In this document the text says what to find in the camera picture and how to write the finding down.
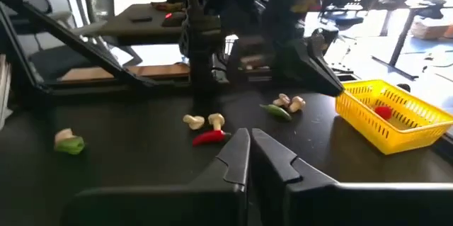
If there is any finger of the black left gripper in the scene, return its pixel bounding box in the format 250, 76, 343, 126
273, 37, 346, 98
309, 26, 340, 60

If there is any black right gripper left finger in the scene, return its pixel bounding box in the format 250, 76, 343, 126
60, 128, 251, 226

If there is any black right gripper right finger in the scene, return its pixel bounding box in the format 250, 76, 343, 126
251, 128, 453, 226

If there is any red toy tomato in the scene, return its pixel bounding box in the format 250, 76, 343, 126
374, 105, 394, 120

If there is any small red chili pepper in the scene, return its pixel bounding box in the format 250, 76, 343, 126
192, 129, 231, 147

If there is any small green chili pepper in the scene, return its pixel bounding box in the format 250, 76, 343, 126
259, 103, 293, 122

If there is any black desk leg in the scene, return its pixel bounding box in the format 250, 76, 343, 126
371, 6, 421, 81

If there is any cardboard box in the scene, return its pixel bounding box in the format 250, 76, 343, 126
410, 16, 453, 41

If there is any yellow plastic basket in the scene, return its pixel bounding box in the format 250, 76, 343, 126
335, 79, 453, 156

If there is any grey office desk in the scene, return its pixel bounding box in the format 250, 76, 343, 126
98, 1, 185, 39

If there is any small green bell pepper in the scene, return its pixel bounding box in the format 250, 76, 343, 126
54, 135, 86, 155

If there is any grey office chair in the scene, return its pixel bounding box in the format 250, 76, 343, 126
6, 0, 107, 80

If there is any black diagonal frame strut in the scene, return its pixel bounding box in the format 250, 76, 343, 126
0, 0, 227, 96

